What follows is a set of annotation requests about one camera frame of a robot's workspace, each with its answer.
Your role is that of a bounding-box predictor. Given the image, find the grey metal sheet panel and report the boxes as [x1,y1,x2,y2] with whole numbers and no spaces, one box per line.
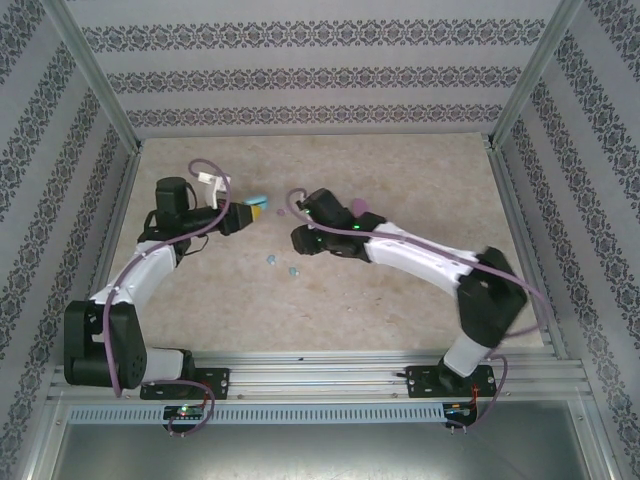
[49,399,619,480]

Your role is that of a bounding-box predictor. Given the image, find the aluminium frame post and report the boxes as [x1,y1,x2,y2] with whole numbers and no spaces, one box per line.
[42,0,143,152]
[488,0,587,147]

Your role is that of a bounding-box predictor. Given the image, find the short purple cable loop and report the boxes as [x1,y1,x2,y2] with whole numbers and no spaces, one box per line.
[167,387,218,437]

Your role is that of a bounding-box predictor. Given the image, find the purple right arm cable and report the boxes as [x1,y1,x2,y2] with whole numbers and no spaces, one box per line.
[288,187,547,436]

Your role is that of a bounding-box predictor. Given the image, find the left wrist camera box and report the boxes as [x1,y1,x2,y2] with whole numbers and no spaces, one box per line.
[198,171,234,210]

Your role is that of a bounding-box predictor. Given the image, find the slotted grey cable duct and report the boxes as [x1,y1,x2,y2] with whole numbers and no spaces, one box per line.
[67,402,446,424]

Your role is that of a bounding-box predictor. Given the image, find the aluminium side frame rail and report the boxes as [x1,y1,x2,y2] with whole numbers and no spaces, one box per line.
[69,147,144,366]
[487,144,571,361]

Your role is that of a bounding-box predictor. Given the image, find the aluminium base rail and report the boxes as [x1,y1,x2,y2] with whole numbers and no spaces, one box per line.
[48,349,587,401]

